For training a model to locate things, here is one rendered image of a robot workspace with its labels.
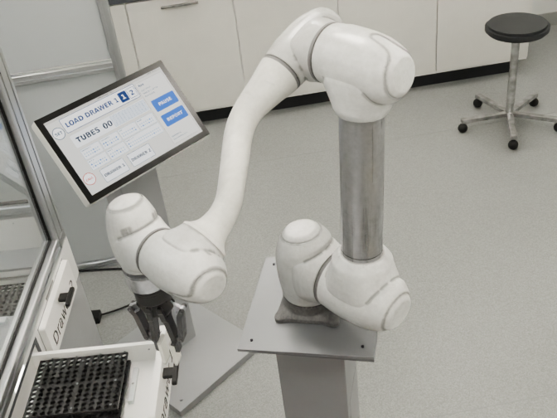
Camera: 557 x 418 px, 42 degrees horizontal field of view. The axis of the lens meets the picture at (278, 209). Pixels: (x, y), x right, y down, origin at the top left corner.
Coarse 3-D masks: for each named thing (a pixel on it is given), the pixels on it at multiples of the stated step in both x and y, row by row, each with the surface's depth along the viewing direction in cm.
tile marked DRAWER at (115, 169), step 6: (114, 162) 233; (120, 162) 234; (102, 168) 230; (108, 168) 231; (114, 168) 232; (120, 168) 233; (126, 168) 234; (102, 174) 230; (108, 174) 231; (114, 174) 232; (120, 174) 233; (108, 180) 230
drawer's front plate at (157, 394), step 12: (168, 336) 183; (168, 348) 181; (156, 360) 172; (168, 360) 180; (156, 372) 169; (156, 384) 166; (168, 384) 177; (156, 396) 163; (168, 396) 175; (156, 408) 161; (168, 408) 174
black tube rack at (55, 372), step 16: (48, 368) 178; (64, 368) 178; (80, 368) 176; (96, 368) 176; (112, 368) 176; (128, 368) 179; (48, 384) 173; (64, 384) 173; (80, 384) 172; (96, 384) 172; (112, 384) 175; (48, 400) 169; (64, 400) 169; (80, 400) 168; (96, 400) 168; (32, 416) 166; (48, 416) 166; (64, 416) 168; (80, 416) 168; (96, 416) 167; (112, 416) 167
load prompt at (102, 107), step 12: (132, 84) 244; (108, 96) 238; (120, 96) 240; (132, 96) 243; (84, 108) 233; (96, 108) 235; (108, 108) 237; (60, 120) 227; (72, 120) 229; (84, 120) 231
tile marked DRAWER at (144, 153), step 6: (144, 144) 240; (138, 150) 238; (144, 150) 239; (150, 150) 240; (132, 156) 236; (138, 156) 238; (144, 156) 239; (150, 156) 240; (132, 162) 236; (138, 162) 237
